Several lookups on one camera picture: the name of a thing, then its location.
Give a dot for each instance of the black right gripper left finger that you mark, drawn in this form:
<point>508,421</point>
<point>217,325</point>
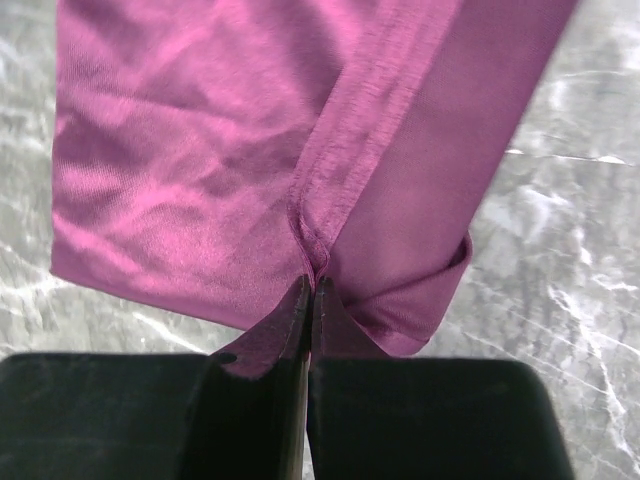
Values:
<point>235,414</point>

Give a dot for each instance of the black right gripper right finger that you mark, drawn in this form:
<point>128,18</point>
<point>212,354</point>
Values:
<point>375,416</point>

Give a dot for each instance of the purple cloth napkin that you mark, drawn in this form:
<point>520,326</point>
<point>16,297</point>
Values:
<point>208,153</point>

